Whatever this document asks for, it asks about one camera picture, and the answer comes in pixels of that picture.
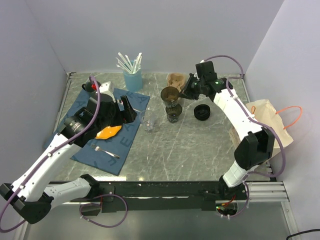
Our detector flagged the dark translucent coffee cup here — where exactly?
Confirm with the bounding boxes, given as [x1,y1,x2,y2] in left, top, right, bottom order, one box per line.
[165,104,183,123]

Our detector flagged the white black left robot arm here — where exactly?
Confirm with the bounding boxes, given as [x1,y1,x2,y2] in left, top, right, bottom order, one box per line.
[0,94,137,224]

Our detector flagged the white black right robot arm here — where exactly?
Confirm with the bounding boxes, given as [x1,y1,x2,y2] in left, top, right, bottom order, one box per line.
[180,73,275,200]

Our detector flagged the orange dotted scalloped plate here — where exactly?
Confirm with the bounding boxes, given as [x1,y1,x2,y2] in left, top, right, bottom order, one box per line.
[95,125,122,140]

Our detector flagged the brown cardboard cup carrier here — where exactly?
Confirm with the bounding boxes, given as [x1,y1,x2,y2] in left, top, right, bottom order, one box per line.
[166,72,186,92]

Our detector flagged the stacked black cup lids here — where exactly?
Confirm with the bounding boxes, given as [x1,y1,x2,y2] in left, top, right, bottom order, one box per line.
[193,104,211,121]

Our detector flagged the clear plastic tumbler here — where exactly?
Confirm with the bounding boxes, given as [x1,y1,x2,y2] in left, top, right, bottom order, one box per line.
[139,109,156,131]

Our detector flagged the silver fork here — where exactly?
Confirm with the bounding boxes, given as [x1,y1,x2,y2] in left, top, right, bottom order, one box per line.
[90,144,120,159]

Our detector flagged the blue lettered placemat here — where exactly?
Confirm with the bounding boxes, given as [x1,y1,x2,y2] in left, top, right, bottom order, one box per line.
[43,86,151,176]

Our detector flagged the blue straw holder cup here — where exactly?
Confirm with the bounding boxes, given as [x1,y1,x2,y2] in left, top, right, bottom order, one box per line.
[122,69,143,92]

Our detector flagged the dark green mug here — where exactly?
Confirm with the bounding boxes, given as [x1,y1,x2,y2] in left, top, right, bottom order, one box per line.
[81,81,97,94]

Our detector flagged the white wrapped straw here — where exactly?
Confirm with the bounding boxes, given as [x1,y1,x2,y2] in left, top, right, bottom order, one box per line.
[133,52,142,74]
[116,58,132,74]
[118,52,132,73]

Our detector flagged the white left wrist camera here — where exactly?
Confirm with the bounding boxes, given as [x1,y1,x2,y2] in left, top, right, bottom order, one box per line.
[99,81,114,94]

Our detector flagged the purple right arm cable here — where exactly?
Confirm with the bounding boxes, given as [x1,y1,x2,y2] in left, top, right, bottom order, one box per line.
[199,54,287,221]

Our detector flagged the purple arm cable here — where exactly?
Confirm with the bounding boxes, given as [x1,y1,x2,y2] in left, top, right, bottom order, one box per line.
[0,75,130,232]
[199,54,287,221]

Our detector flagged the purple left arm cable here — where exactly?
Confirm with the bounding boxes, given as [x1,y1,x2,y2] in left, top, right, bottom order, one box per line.
[0,75,130,232]

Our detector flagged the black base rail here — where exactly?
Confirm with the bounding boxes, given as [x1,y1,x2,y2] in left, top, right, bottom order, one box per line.
[48,181,290,213]

